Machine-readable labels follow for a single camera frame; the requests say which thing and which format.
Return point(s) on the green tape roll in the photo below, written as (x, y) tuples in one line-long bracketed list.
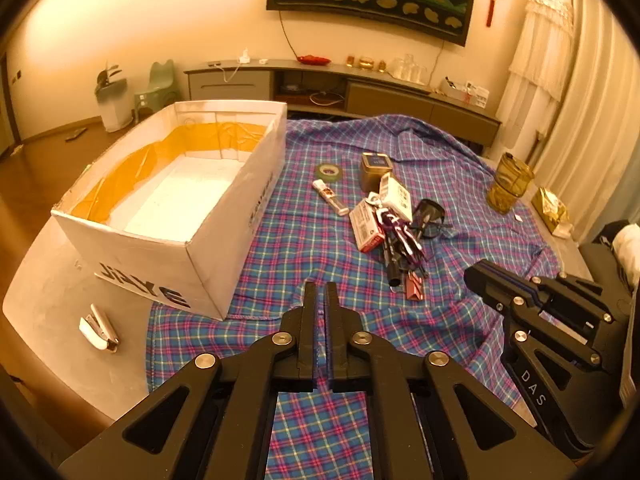
[(318, 174)]

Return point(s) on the gold bowl ornament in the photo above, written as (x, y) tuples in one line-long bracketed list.
[(366, 63)]

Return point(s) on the red cloth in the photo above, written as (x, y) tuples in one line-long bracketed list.
[(313, 60)]

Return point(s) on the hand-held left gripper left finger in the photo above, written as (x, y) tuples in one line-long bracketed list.
[(312, 330)]

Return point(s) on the blue plaid cloth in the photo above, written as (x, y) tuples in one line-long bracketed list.
[(300, 240)]

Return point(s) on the remote control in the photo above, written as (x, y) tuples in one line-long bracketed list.
[(76, 134)]

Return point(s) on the cream curtain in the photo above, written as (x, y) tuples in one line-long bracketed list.
[(595, 110)]

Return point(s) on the purple figurine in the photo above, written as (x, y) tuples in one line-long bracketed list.
[(400, 232)]

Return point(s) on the black marker pen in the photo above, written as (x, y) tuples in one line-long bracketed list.
[(393, 266)]

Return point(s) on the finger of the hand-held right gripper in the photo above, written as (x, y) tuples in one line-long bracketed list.
[(575, 285), (500, 292)]

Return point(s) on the grey television cabinet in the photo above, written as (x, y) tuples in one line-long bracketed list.
[(390, 97)]

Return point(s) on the white cardboard box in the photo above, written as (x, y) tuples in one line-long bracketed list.
[(145, 265)]

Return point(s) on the white stapler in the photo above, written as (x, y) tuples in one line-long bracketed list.
[(97, 332)]

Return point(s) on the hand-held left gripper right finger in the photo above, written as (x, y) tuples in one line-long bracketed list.
[(331, 330)]

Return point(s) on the amber glass jar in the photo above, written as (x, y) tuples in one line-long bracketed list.
[(507, 185)]

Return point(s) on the green plastic chair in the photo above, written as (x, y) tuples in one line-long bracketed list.
[(155, 87)]

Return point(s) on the white plug charger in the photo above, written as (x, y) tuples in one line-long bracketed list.
[(397, 196)]

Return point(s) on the white planter with plant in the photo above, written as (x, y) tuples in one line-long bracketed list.
[(114, 107)]

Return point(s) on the gold snack packet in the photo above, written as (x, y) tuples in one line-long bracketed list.
[(550, 207)]

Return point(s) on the pink binder clip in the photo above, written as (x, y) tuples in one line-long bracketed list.
[(414, 289)]

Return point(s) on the white box of small items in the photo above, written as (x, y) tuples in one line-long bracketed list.
[(467, 92)]

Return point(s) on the black glasses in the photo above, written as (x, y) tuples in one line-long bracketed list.
[(419, 210)]

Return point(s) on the gold square tin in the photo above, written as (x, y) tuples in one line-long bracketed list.
[(375, 172)]

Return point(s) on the white lace cover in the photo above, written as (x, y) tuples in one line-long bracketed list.
[(542, 45)]

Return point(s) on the set of clear glasses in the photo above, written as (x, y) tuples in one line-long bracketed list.
[(407, 69)]

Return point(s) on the small clear glue tube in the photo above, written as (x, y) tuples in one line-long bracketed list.
[(330, 197)]

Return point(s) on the red and white small box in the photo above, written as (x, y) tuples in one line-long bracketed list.
[(366, 227)]

